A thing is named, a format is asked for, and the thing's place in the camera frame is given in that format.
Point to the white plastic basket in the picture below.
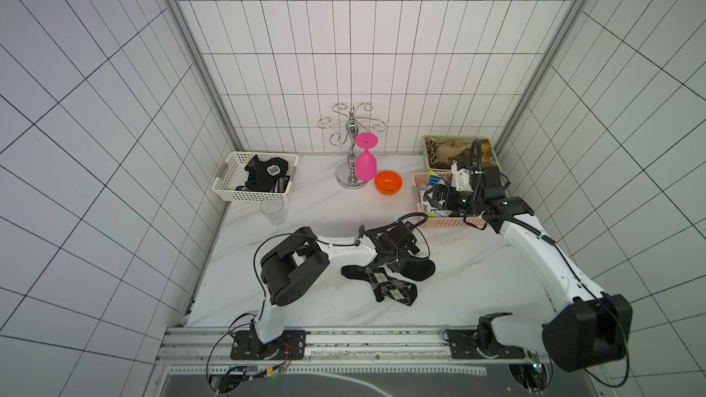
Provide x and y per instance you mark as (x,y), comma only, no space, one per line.
(231,186)

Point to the black sock white stripes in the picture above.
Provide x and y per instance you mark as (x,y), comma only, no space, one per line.
(415,268)

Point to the orange plastic bowl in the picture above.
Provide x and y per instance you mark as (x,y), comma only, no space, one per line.
(388,182)

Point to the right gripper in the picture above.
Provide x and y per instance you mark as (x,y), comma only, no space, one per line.
(441,198)

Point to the pink plastic goblet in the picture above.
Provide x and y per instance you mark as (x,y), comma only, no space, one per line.
(366,163)

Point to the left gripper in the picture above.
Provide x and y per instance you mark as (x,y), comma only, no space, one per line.
(395,266)

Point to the black grey argyle sock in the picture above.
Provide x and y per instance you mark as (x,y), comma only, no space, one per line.
(383,286)

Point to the pink plastic basket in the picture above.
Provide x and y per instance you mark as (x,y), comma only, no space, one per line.
(420,181)

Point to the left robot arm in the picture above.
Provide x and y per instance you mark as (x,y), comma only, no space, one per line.
(292,267)

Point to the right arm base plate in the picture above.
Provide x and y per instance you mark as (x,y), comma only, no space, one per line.
(462,344)

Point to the clear drinking glass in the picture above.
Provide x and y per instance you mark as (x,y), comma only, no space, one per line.
(275,210)

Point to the tan beige sock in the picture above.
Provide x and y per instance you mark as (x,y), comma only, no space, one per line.
(444,155)

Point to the green plastic basket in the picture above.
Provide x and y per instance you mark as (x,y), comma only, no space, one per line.
(430,140)

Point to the aluminium rail frame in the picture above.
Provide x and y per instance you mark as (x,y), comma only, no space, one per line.
(205,353)

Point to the yellow brown plaid sock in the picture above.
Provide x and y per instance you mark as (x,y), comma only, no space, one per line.
(486,152)

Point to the black sock white logo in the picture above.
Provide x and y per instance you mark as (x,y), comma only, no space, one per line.
(267,176)

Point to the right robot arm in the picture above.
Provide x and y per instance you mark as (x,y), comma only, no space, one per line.
(589,327)

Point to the chrome cup holder stand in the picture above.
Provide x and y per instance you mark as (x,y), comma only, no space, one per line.
(346,132)

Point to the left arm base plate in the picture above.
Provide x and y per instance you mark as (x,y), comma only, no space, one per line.
(246,346)

